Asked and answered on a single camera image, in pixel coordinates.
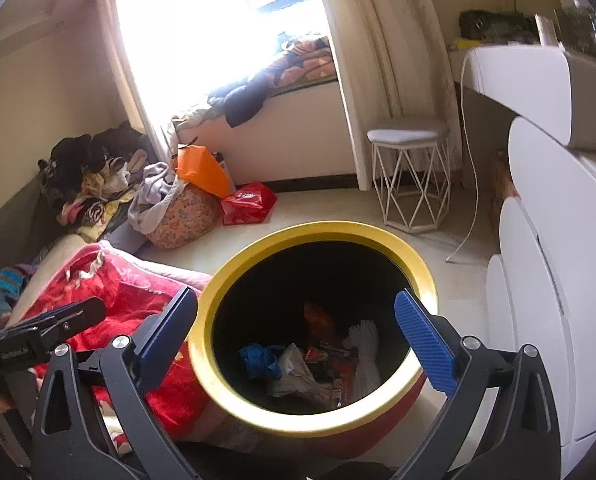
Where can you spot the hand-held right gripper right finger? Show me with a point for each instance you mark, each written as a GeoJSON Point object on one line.
{"type": "Point", "coordinates": [425, 340]}

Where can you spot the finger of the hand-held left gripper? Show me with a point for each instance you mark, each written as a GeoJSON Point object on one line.
{"type": "Point", "coordinates": [68, 317]}

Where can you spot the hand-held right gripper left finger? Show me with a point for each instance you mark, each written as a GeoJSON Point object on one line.
{"type": "Point", "coordinates": [170, 330]}

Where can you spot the white foam fruit net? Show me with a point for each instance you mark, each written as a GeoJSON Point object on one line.
{"type": "Point", "coordinates": [365, 340]}

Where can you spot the red snack wrapper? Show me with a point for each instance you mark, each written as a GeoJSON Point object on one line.
{"type": "Point", "coordinates": [340, 375]}

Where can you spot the yellow rimmed round bin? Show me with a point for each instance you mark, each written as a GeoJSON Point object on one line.
{"type": "Point", "coordinates": [328, 280]}

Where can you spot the white printed plastic package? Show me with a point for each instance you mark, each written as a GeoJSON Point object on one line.
{"type": "Point", "coordinates": [293, 365]}

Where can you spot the pink blanket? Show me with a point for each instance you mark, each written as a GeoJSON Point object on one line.
{"type": "Point", "coordinates": [178, 272]}

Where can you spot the red floral blanket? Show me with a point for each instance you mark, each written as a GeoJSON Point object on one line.
{"type": "Point", "coordinates": [128, 285]}

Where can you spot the beige bed mattress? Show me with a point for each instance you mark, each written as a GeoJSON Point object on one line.
{"type": "Point", "coordinates": [53, 255]}

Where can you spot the blue and pink cloth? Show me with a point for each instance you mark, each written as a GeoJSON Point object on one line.
{"type": "Point", "coordinates": [8, 285]}

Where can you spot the floral fabric bag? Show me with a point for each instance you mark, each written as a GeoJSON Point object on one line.
{"type": "Point", "coordinates": [183, 215]}

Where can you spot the pale grey garment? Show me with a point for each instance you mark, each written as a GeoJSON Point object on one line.
{"type": "Point", "coordinates": [150, 195]}

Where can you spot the pile of clothes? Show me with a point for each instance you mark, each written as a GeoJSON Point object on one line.
{"type": "Point", "coordinates": [88, 170]}

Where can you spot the red printed shopping bag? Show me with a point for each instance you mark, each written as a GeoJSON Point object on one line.
{"type": "Point", "coordinates": [248, 202]}

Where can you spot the white scalloped drawer cabinet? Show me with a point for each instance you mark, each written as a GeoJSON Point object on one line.
{"type": "Point", "coordinates": [553, 260]}

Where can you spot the orange paper bag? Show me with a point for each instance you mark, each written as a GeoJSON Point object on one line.
{"type": "Point", "coordinates": [200, 167]}

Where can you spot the pale crumpled garment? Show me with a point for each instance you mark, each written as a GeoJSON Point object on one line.
{"type": "Point", "coordinates": [193, 117]}

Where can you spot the narrow cream curtain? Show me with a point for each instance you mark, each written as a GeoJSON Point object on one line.
{"type": "Point", "coordinates": [138, 110]}

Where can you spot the white window seat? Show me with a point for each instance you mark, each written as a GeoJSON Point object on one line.
{"type": "Point", "coordinates": [288, 135]}

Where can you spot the dark blue jacket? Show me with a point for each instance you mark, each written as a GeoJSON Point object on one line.
{"type": "Point", "coordinates": [240, 100]}

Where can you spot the white vanity desk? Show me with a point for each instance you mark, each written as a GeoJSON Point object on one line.
{"type": "Point", "coordinates": [528, 80]}

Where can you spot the wide cream curtain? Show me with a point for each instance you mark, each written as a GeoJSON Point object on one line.
{"type": "Point", "coordinates": [388, 60]}

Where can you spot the yellow box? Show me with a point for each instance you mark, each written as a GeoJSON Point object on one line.
{"type": "Point", "coordinates": [459, 44]}

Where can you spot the orange patterned blanket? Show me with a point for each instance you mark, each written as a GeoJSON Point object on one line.
{"type": "Point", "coordinates": [303, 62]}

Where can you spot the dark olive bag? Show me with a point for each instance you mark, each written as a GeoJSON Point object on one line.
{"type": "Point", "coordinates": [498, 25]}

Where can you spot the white bottle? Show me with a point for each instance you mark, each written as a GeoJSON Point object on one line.
{"type": "Point", "coordinates": [546, 30]}

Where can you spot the clear cosmetics organizer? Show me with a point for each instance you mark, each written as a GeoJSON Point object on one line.
{"type": "Point", "coordinates": [583, 35]}

